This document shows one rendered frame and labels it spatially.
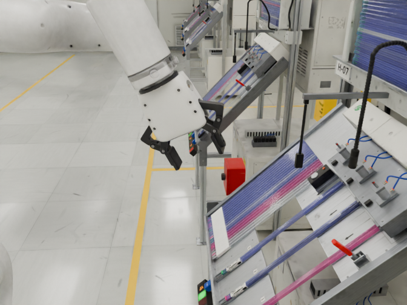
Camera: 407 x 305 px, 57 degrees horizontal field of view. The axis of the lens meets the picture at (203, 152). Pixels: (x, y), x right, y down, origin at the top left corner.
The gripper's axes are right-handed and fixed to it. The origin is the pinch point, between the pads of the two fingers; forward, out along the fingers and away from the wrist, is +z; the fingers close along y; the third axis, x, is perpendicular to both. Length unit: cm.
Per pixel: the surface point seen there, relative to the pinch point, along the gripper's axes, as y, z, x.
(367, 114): -34, 28, -52
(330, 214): -14, 45, -31
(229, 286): 23, 56, -25
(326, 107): -20, 137, -336
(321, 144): -17, 39, -65
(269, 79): 1, 34, -151
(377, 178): -29, 34, -27
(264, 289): 9, 53, -18
